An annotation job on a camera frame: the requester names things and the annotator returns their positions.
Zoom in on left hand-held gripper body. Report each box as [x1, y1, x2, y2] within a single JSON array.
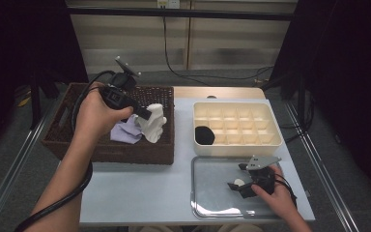
[[100, 56, 142, 112]]

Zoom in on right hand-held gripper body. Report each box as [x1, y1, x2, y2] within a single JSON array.
[[245, 155, 282, 196]]

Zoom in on cream divided storage box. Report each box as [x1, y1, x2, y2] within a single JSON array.
[[192, 101, 283, 158]]

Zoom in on white sock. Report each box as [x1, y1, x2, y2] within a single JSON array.
[[134, 102, 168, 144]]

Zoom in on clear plastic lid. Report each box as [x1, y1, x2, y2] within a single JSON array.
[[190, 156, 296, 220]]

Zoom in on brown wicker basket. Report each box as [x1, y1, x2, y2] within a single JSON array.
[[41, 82, 176, 165]]

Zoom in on black sock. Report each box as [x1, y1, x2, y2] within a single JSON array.
[[194, 126, 216, 146]]

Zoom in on person's right hand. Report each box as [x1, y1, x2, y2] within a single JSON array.
[[250, 164, 299, 220]]

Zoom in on person's left hand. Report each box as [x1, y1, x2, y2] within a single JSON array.
[[73, 81, 134, 139]]

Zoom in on purple sock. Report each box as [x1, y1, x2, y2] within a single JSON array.
[[109, 114, 143, 145]]

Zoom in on person's right leg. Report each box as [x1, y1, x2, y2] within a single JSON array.
[[216, 224, 265, 232]]

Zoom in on person's leg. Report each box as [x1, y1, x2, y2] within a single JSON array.
[[138, 225, 187, 232], [216, 224, 265, 232]]

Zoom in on black stand leg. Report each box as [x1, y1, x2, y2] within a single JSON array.
[[29, 75, 43, 131]]

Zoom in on person's left leg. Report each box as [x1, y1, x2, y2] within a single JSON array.
[[138, 225, 187, 232]]

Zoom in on yellow floor object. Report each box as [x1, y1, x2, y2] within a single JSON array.
[[16, 96, 32, 108]]

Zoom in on black horizontal bar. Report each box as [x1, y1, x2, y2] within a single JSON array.
[[67, 7, 296, 22]]

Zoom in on dark curtain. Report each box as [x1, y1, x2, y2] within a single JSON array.
[[269, 0, 371, 204], [0, 0, 90, 162]]

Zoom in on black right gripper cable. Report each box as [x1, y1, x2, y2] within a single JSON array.
[[274, 178, 299, 207]]

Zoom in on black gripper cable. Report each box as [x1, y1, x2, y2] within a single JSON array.
[[14, 70, 117, 232], [274, 178, 299, 207]]

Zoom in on black floor cables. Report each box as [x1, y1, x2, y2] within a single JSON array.
[[281, 93, 315, 144]]

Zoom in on metal floor rail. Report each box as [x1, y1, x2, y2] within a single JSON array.
[[0, 102, 59, 232], [283, 101, 361, 232]]

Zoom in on black wall cable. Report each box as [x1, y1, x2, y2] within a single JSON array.
[[162, 15, 275, 87]]

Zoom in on black stand post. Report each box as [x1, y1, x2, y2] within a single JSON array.
[[296, 72, 307, 128]]

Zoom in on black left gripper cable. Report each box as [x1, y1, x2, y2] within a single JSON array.
[[14, 70, 117, 232]]

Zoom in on white wall socket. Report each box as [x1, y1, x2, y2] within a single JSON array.
[[157, 0, 182, 10]]

